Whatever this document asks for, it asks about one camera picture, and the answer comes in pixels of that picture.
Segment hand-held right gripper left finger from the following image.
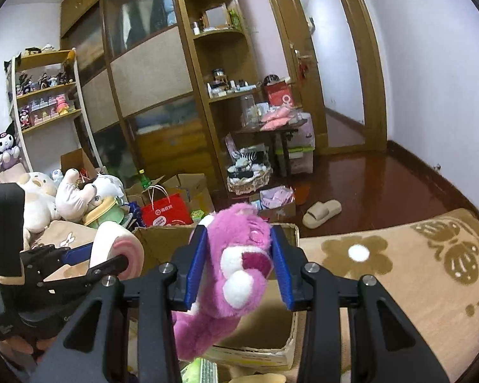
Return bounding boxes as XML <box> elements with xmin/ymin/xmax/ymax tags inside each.
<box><xmin>30</xmin><ymin>225</ymin><xmax>208</xmax><ymax>383</ymax></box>

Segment wooden corner shelf unit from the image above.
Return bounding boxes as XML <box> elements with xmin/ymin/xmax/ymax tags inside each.
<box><xmin>171</xmin><ymin>0</ymin><xmax>264</xmax><ymax>192</ymax></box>

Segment black white purple plush doll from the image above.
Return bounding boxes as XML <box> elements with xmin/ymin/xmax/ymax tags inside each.
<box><xmin>0</xmin><ymin>122</ymin><xmax>21</xmax><ymax>170</ymax></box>

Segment wooden wardrobe with glass panels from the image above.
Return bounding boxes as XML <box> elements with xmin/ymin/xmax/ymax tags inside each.
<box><xmin>60</xmin><ymin>0</ymin><xmax>220</xmax><ymax>192</ymax></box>

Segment zebra striped plush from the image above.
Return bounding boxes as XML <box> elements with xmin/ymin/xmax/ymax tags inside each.
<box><xmin>233</xmin><ymin>147</ymin><xmax>269</xmax><ymax>168</ymax></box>

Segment pink plush bear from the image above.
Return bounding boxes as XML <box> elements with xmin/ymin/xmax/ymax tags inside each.
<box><xmin>171</xmin><ymin>203</ymin><xmax>274</xmax><ymax>362</ymax></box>

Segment green white soft packet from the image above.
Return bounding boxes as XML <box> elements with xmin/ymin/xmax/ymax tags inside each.
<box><xmin>183</xmin><ymin>358</ymin><xmax>220</xmax><ymax>383</ymax></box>

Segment large white tan-spotted plush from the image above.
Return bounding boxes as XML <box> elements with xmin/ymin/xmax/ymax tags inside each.
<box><xmin>16</xmin><ymin>171</ymin><xmax>62</xmax><ymax>232</ymax></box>

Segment collection of small figurines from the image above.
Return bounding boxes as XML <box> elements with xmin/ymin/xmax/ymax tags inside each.
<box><xmin>16</xmin><ymin>70</ymin><xmax>76</xmax><ymax>128</ymax></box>

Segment pink white roll plush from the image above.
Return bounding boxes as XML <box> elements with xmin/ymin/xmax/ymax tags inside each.
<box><xmin>88</xmin><ymin>222</ymin><xmax>145</xmax><ymax>282</ymax></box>

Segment clear jar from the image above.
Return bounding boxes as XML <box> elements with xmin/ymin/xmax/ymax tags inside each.
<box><xmin>239</xmin><ymin>94</ymin><xmax>264</xmax><ymax>128</ymax></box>

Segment group of toiletry bottles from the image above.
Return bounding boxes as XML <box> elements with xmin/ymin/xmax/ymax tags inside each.
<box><xmin>205</xmin><ymin>68</ymin><xmax>261</xmax><ymax>99</ymax></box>

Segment red box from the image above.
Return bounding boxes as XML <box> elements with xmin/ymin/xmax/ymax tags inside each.
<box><xmin>263</xmin><ymin>80</ymin><xmax>294</xmax><ymax>108</ymax></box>

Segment printed cardboard box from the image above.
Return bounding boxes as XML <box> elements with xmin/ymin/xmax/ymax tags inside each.
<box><xmin>132</xmin><ymin>223</ymin><xmax>300</xmax><ymax>372</ymax></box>

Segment white round plush toy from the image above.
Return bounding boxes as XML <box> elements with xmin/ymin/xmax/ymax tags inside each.
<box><xmin>98</xmin><ymin>175</ymin><xmax>125</xmax><ymax>208</ymax></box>

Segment pink packets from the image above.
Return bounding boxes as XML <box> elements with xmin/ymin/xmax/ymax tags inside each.
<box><xmin>259</xmin><ymin>106</ymin><xmax>301</xmax><ymax>131</ymax></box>

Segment plush toys atop shelf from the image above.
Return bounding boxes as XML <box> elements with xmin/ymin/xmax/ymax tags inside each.
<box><xmin>23</xmin><ymin>43</ymin><xmax>67</xmax><ymax>57</ymax></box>

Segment wicker basket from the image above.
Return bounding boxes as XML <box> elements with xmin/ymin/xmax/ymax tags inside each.
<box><xmin>227</xmin><ymin>165</ymin><xmax>273</xmax><ymax>196</ymax></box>

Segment green yellow plush toy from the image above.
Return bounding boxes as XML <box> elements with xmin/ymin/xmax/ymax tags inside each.
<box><xmin>82</xmin><ymin>197</ymin><xmax>126</xmax><ymax>229</ymax></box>

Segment person's left hand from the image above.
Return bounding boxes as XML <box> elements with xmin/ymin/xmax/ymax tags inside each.
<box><xmin>8</xmin><ymin>333</ymin><xmax>62</xmax><ymax>365</ymax></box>

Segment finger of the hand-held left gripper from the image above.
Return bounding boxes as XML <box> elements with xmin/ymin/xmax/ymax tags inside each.
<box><xmin>20</xmin><ymin>244</ymin><xmax>94</xmax><ymax>267</ymax></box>
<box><xmin>40</xmin><ymin>254</ymin><xmax>129</xmax><ymax>293</ymax></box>

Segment white storage boxes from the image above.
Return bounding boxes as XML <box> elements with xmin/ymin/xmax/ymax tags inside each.
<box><xmin>277</xmin><ymin>114</ymin><xmax>316</xmax><ymax>175</ymax></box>

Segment beige slipper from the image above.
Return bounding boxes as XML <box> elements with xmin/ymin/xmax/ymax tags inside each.
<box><xmin>302</xmin><ymin>199</ymin><xmax>343</xmax><ymax>230</ymax></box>

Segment red paper bag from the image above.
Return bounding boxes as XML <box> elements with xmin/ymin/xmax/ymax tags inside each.
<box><xmin>141</xmin><ymin>185</ymin><xmax>194</xmax><ymax>228</ymax></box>

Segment white long-limbed plush toy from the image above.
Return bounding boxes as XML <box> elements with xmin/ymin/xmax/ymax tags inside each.
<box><xmin>56</xmin><ymin>168</ymin><xmax>98</xmax><ymax>222</ymax></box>

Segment open brown cardboard box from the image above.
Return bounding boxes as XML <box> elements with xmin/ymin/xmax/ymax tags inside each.
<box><xmin>160</xmin><ymin>173</ymin><xmax>216</xmax><ymax>217</ymax></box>
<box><xmin>60</xmin><ymin>148</ymin><xmax>104</xmax><ymax>180</ymax></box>

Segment brown flower print blanket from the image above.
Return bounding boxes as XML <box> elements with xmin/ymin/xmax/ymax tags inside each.
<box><xmin>24</xmin><ymin>207</ymin><xmax>479</xmax><ymax>383</ymax></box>

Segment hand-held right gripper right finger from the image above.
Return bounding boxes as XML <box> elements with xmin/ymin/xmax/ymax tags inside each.
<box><xmin>269</xmin><ymin>225</ymin><xmax>450</xmax><ymax>383</ymax></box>

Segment white frame display shelf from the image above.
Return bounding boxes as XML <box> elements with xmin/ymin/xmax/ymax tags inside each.
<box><xmin>4</xmin><ymin>50</ymin><xmax>100</xmax><ymax>168</ymax></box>

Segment small dark table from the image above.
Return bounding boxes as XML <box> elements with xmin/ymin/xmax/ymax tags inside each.
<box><xmin>235</xmin><ymin>122</ymin><xmax>308</xmax><ymax>178</ymax></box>

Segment wooden door with glass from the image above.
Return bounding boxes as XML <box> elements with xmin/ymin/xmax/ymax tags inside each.
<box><xmin>263</xmin><ymin>0</ymin><xmax>389</xmax><ymax>156</ymax></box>

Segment picture frame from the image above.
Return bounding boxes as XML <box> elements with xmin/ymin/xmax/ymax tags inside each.
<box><xmin>201</xmin><ymin>4</ymin><xmax>231</xmax><ymax>31</ymax></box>

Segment cardboard box with pink cloth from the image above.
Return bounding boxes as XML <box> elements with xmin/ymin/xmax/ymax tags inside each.
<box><xmin>249</xmin><ymin>185</ymin><xmax>297</xmax><ymax>222</ymax></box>

